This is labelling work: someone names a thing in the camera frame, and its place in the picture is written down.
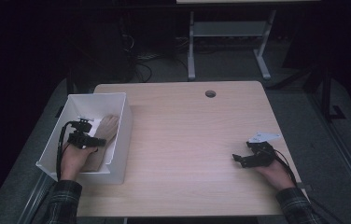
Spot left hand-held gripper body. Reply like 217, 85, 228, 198
66, 116, 96, 150

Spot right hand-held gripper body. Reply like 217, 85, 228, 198
241, 132, 282, 169

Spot person's right hand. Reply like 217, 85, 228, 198
255, 159, 297, 191

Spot person's left hand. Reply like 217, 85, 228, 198
59, 143, 99, 183

